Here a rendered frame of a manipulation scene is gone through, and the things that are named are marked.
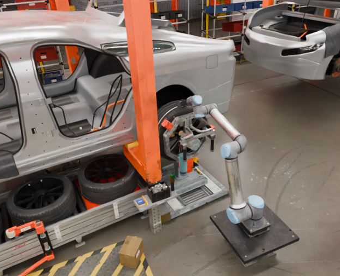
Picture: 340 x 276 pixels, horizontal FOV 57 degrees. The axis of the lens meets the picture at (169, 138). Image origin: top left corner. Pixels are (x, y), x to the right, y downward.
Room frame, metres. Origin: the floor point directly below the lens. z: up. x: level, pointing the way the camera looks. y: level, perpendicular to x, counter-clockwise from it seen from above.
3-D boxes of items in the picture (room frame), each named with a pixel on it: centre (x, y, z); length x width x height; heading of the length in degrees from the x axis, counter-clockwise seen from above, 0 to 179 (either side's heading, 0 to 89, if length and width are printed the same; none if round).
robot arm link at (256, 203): (2.10, -0.74, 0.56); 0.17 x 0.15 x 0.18; 112
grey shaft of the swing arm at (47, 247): (2.05, 1.23, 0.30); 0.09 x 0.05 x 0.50; 118
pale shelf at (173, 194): (2.41, 0.17, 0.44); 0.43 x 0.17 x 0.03; 118
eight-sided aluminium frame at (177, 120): (2.89, -0.18, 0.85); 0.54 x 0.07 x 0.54; 118
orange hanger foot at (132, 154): (2.93, 0.37, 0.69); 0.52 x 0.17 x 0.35; 28
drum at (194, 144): (2.83, -0.22, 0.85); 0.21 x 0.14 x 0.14; 28
